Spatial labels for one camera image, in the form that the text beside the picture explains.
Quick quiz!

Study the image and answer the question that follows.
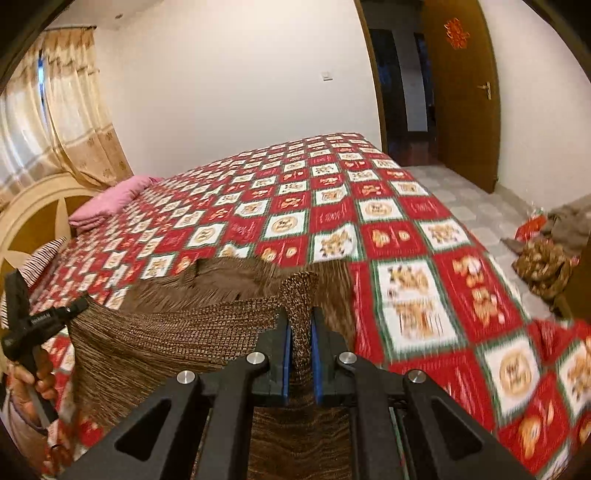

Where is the red plastic bag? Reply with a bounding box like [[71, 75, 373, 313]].
[[515, 208, 550, 241]]

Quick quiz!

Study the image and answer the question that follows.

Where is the brown knitted sweater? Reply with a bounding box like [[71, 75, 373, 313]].
[[69, 256, 356, 480]]

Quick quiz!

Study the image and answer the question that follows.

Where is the dark wooden door frame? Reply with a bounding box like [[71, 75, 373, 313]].
[[353, 0, 439, 155]]

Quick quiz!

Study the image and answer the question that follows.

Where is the beige patterned curtain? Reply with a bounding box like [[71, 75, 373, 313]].
[[0, 27, 134, 208]]

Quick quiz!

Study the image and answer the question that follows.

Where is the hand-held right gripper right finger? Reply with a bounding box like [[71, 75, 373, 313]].
[[311, 305, 539, 480]]

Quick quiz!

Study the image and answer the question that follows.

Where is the red checked printed bed cover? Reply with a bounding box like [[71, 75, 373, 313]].
[[28, 133, 591, 480]]

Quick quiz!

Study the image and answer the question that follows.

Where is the brown wooden door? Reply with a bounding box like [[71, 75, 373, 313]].
[[421, 0, 502, 193]]

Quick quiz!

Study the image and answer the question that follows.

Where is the pink folded blanket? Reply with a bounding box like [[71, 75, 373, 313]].
[[68, 175, 164, 228]]

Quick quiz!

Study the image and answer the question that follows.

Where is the person's left hand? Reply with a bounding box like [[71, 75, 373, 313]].
[[4, 351, 70, 467]]

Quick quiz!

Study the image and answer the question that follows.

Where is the striped pillow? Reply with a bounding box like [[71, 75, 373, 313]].
[[0, 237, 68, 324]]

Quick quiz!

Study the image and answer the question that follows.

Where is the cream wooden headboard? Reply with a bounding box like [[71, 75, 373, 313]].
[[0, 173, 105, 296]]

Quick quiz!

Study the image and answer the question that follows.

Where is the red paper door decoration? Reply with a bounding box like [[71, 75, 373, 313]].
[[443, 17, 466, 51]]

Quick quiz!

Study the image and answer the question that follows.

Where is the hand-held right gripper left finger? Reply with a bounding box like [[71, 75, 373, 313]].
[[59, 307, 293, 480]]

